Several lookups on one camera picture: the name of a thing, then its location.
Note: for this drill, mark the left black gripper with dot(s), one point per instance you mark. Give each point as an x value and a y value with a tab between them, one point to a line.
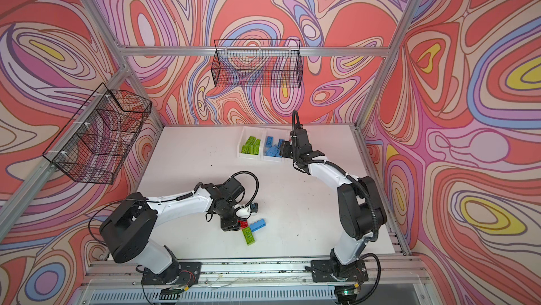
232	226

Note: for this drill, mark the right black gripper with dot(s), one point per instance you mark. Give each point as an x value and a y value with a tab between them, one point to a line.
285	149

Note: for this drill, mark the green lego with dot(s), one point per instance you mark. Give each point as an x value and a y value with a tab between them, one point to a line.
256	147
250	140
245	149
248	236

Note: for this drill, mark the green lego diagonal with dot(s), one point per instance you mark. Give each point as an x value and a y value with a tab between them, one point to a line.
251	149

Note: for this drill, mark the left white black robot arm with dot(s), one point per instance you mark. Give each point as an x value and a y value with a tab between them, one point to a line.
127	230

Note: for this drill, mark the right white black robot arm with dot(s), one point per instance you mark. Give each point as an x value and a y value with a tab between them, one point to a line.
360	209

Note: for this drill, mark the left white plastic bin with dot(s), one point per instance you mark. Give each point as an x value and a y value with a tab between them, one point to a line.
246	132

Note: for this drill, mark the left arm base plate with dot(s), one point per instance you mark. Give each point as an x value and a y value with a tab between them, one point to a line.
178	273

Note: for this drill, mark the back black wire basket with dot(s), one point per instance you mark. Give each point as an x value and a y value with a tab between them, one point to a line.
257	63

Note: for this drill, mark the black wire basket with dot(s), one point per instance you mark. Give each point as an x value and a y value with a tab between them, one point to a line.
257	63
93	146

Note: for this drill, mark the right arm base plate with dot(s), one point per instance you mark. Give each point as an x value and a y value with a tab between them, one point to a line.
331	270

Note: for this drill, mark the white vented cable duct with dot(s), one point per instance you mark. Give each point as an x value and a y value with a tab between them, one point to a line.
228	295

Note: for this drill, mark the left black wire basket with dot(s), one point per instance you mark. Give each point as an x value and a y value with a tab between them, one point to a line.
93	146

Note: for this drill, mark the aluminium front rail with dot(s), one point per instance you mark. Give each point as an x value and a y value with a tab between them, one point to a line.
288	271

